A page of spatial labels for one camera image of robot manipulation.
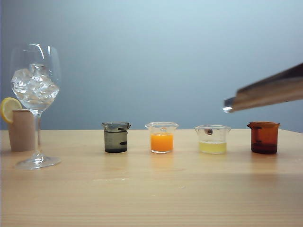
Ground clear beaker with yellow liquid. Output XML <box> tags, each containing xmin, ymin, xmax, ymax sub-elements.
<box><xmin>194</xmin><ymin>124</ymin><xmax>232</xmax><ymax>155</ymax></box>

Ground yellow lemon slice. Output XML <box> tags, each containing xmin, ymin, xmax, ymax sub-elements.
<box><xmin>0</xmin><ymin>97</ymin><xmax>23</xmax><ymax>124</ymax></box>

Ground smoked grey glass beaker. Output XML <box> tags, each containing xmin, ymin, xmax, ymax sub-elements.
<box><xmin>101</xmin><ymin>122</ymin><xmax>132</xmax><ymax>154</ymax></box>

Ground clear ice cube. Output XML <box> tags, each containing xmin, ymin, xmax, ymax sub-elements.
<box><xmin>35</xmin><ymin>78</ymin><xmax>60</xmax><ymax>101</ymax></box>
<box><xmin>20</xmin><ymin>91</ymin><xmax>45</xmax><ymax>107</ymax></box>
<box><xmin>11</xmin><ymin>68</ymin><xmax>31</xmax><ymax>94</ymax></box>
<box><xmin>28</xmin><ymin>62</ymin><xmax>48</xmax><ymax>80</ymax></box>

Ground amber brown glass beaker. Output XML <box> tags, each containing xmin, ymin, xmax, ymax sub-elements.
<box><xmin>247</xmin><ymin>121</ymin><xmax>282</xmax><ymax>155</ymax></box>

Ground clear wine glass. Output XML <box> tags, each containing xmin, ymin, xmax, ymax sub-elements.
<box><xmin>9</xmin><ymin>43</ymin><xmax>62</xmax><ymax>171</ymax></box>

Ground stainless steel ice scoop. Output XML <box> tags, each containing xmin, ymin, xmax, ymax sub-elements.
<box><xmin>223</xmin><ymin>62</ymin><xmax>303</xmax><ymax>114</ymax></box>

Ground brown paper cup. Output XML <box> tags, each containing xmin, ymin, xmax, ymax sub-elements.
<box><xmin>8</xmin><ymin>109</ymin><xmax>37</xmax><ymax>152</ymax></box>

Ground clear beaker with orange juice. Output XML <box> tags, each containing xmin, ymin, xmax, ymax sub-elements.
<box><xmin>145</xmin><ymin>121</ymin><xmax>179</xmax><ymax>154</ymax></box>

